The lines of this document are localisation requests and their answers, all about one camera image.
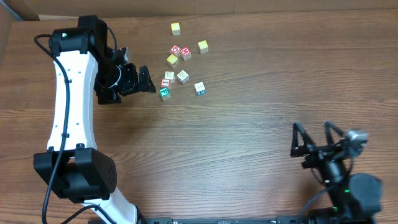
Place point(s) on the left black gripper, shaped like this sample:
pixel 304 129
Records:
pixel 133 79

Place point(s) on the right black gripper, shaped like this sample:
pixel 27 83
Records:
pixel 321 151

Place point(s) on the white patterned wooden block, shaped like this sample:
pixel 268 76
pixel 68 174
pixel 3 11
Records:
pixel 182 76

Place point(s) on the white and blue block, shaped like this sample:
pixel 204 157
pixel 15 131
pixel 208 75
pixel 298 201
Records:
pixel 200 88

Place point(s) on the yellow wooden block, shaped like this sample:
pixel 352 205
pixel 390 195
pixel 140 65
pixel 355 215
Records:
pixel 172 60
pixel 175 28
pixel 203 46

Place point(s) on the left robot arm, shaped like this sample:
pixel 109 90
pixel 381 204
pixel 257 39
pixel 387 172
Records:
pixel 87 71

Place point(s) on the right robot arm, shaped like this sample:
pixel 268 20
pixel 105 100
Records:
pixel 347 197

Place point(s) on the red I wooden block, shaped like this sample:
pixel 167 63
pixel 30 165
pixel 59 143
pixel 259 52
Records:
pixel 166 83

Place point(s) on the green wooden block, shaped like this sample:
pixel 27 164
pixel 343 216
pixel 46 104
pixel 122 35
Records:
pixel 165 93

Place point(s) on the white K wooden block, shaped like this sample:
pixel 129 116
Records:
pixel 170 76

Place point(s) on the red O wooden block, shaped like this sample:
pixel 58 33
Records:
pixel 175 50

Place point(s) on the red M wooden block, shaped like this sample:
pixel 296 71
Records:
pixel 186 53

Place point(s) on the cardboard back board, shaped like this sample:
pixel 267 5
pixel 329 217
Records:
pixel 33 9

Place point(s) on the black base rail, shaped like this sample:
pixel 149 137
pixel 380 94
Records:
pixel 277 220

